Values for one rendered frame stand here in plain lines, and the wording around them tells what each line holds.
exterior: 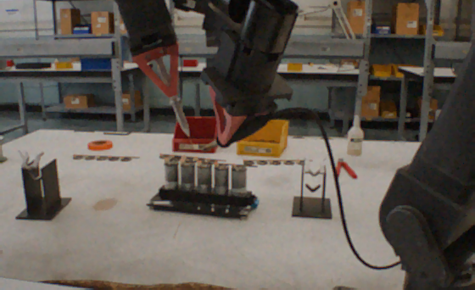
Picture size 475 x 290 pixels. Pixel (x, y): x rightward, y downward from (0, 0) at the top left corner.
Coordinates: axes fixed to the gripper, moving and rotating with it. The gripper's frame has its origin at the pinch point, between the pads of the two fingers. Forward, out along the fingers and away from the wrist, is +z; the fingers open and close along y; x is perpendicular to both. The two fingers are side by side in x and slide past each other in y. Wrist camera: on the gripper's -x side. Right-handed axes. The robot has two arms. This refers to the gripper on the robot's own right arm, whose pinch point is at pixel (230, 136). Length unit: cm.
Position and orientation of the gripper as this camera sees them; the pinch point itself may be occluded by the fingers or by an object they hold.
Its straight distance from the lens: 57.0
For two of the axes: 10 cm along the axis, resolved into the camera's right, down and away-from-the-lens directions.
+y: -8.6, 1.2, -5.0
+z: -2.5, 7.5, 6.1
